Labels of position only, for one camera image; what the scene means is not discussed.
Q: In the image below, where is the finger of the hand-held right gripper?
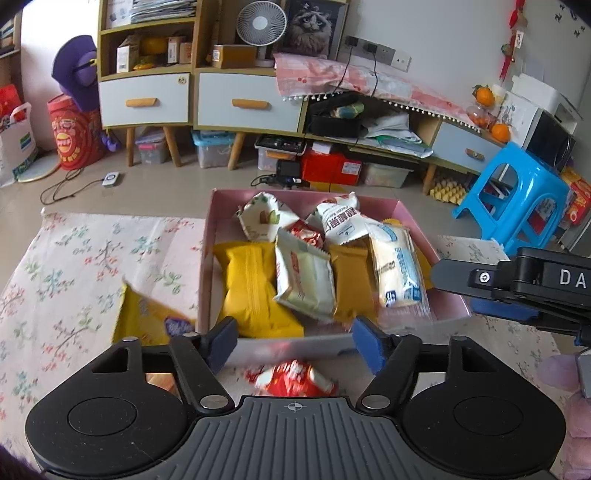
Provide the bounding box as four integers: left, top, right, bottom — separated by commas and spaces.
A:
471, 298, 544, 323
431, 259, 500, 299

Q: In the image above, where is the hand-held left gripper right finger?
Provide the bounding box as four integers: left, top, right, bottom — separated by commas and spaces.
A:
351, 318, 502, 412

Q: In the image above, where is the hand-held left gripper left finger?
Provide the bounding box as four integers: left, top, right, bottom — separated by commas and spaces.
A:
90, 316, 239, 414

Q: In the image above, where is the white blue snack packet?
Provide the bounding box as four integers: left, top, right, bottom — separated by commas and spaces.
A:
366, 223, 433, 320

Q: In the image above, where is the large yellow snack packet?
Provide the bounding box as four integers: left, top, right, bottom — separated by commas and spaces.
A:
213, 242, 306, 340

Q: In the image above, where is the slim orange snack packet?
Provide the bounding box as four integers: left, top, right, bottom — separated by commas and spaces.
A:
329, 244, 378, 324

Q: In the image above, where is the red white snack packet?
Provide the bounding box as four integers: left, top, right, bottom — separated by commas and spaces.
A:
288, 220, 327, 250
244, 359, 339, 398

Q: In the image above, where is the yellow packet with blue label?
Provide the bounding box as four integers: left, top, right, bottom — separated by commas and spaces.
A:
113, 282, 198, 345

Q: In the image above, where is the white packet with red stripe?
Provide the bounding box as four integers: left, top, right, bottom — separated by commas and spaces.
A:
274, 228, 338, 322

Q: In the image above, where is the white grey snack packet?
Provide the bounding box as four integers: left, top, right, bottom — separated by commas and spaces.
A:
316, 193, 385, 248

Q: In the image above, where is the pink cardboard box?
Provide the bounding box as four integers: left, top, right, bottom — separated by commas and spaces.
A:
196, 187, 472, 361

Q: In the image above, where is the green white snack packet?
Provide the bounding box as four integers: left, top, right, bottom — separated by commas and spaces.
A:
236, 191, 301, 243

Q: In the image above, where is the yellow egg tray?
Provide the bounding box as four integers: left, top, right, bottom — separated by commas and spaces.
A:
429, 179, 470, 205

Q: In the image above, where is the red snack bag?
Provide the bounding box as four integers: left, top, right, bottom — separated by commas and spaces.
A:
560, 168, 591, 228

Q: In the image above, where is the low wooden television stand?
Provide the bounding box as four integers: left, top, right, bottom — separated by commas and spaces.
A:
302, 90, 506, 195

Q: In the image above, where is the blue plastic stool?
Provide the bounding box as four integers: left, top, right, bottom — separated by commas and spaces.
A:
451, 142, 571, 257

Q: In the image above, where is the pile of papers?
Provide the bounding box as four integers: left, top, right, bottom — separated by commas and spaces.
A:
360, 113, 435, 158

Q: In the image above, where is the black appliance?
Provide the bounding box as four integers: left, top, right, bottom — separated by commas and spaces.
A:
525, 110, 577, 169

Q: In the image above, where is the red cardboard box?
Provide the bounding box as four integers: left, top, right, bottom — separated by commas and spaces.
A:
301, 150, 363, 186

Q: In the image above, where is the floral tablecloth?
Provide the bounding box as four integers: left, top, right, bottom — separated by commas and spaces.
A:
0, 210, 573, 480

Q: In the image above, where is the black power adapter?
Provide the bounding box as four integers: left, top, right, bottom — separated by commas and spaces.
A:
276, 159, 308, 188

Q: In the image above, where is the blue lidded storage bin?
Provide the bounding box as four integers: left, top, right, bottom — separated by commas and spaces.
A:
191, 130, 236, 169

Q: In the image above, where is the black bag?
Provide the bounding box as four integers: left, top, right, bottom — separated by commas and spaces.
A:
307, 95, 366, 138

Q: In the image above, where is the clear bin with black lid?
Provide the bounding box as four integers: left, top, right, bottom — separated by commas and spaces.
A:
255, 134, 308, 172

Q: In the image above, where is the white printer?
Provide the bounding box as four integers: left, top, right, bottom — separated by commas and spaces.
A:
510, 71, 583, 123

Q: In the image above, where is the small clear storage bin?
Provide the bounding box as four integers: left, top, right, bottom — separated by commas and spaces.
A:
136, 133, 170, 165

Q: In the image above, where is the red hanging ornament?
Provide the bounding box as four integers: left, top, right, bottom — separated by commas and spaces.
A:
499, 0, 528, 82

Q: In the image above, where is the short wooden drawer cabinet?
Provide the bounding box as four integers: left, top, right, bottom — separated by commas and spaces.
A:
192, 0, 309, 171

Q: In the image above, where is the pink fringed cloth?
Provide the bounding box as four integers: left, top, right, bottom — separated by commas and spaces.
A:
274, 52, 482, 133

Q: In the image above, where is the tall wooden drawer cabinet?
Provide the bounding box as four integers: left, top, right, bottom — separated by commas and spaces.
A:
98, 0, 197, 168

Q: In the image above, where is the red gift bag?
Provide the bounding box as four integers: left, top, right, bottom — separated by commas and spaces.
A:
47, 93, 106, 172

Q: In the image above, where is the white shopping bag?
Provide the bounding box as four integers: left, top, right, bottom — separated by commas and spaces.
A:
0, 102, 40, 186

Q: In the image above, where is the framed cat picture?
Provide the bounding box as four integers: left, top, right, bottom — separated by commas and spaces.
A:
281, 0, 348, 60

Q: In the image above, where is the brown cardboard box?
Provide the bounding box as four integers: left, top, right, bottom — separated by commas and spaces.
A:
212, 44, 257, 70

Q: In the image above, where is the white cardboard box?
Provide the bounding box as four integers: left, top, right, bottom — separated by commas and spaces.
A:
115, 36, 142, 74

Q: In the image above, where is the purple hat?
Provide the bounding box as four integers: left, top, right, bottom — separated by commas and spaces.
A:
52, 36, 100, 113

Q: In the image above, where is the white desk fan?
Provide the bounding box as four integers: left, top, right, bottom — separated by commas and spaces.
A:
236, 0, 288, 68

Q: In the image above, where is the red paper bag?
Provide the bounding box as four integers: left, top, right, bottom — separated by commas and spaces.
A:
0, 84, 25, 126

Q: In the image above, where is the stack of papers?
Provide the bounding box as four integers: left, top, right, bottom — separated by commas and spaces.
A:
131, 0, 198, 24

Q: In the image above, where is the black cable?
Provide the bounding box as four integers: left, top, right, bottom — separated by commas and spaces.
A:
40, 168, 105, 205

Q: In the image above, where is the grey wall socket panel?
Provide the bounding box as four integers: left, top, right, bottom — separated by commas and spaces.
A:
345, 36, 396, 66

